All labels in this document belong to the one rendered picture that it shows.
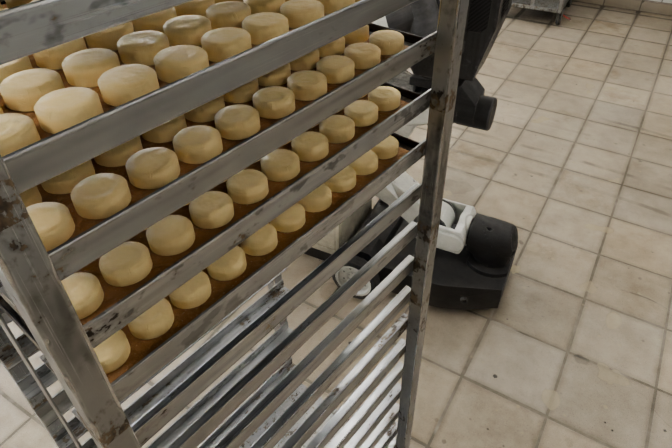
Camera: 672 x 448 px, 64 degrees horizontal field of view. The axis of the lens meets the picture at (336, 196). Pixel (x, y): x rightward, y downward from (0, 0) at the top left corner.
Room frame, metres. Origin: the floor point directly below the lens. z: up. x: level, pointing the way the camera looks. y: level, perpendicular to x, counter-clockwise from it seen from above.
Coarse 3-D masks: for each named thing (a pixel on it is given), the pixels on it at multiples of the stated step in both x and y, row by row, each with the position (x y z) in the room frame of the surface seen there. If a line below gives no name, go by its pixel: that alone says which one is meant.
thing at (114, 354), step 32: (384, 160) 0.72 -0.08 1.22; (320, 192) 0.62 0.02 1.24; (352, 192) 0.64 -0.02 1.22; (288, 224) 0.55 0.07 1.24; (224, 256) 0.49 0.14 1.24; (256, 256) 0.51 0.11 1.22; (192, 288) 0.44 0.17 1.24; (224, 288) 0.45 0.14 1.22; (160, 320) 0.39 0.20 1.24; (96, 352) 0.35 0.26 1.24; (128, 352) 0.36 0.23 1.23
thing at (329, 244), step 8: (360, 208) 1.83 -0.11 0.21; (368, 208) 1.91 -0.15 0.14; (352, 216) 1.76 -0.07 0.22; (360, 216) 1.83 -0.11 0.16; (344, 224) 1.70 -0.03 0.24; (352, 224) 1.76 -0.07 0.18; (360, 224) 1.84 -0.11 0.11; (336, 232) 1.66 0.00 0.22; (344, 232) 1.69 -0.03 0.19; (352, 232) 1.76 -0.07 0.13; (320, 240) 1.70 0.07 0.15; (328, 240) 1.68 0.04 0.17; (336, 240) 1.66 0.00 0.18; (344, 240) 1.69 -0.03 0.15; (312, 248) 1.75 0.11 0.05; (320, 248) 1.70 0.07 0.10; (328, 248) 1.68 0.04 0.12; (336, 248) 1.66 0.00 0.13; (312, 256) 1.75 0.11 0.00; (320, 256) 1.73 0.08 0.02; (328, 256) 1.71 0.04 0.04
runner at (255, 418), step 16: (400, 272) 0.71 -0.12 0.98; (384, 288) 0.67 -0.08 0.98; (368, 304) 0.63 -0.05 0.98; (352, 320) 0.60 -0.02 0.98; (336, 336) 0.57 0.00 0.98; (320, 352) 0.53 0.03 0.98; (304, 368) 0.51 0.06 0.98; (288, 384) 0.48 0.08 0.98; (272, 400) 0.45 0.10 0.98; (256, 416) 0.43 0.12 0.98; (240, 432) 0.40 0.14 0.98
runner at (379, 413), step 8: (392, 392) 0.76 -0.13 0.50; (400, 392) 0.74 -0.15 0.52; (384, 400) 0.73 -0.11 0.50; (392, 400) 0.72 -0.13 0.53; (376, 408) 0.71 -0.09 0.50; (384, 408) 0.71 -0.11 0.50; (376, 416) 0.69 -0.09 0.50; (384, 416) 0.69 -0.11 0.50; (368, 424) 0.67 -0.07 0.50; (376, 424) 0.67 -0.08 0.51; (360, 432) 0.65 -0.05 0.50; (368, 432) 0.64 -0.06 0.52; (352, 440) 0.64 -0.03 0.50; (360, 440) 0.62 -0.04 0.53
